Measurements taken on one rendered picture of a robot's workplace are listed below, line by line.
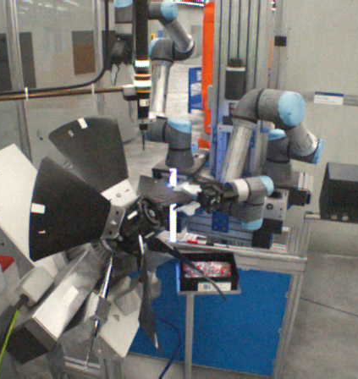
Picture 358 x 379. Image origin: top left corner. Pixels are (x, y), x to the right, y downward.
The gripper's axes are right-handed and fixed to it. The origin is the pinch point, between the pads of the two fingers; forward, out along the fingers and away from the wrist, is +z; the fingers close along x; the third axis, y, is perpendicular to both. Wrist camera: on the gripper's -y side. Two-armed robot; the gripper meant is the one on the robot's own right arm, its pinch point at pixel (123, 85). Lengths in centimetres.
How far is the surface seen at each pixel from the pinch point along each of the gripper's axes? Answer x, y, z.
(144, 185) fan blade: -19.2, -33.7, 29.5
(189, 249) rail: -32, -15, 65
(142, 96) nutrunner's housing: -26, -52, -4
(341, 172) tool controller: -87, -17, 24
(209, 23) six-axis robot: 20, 356, -33
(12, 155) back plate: 16, -56, 14
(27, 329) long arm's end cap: -15, -101, 34
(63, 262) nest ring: -8, -72, 38
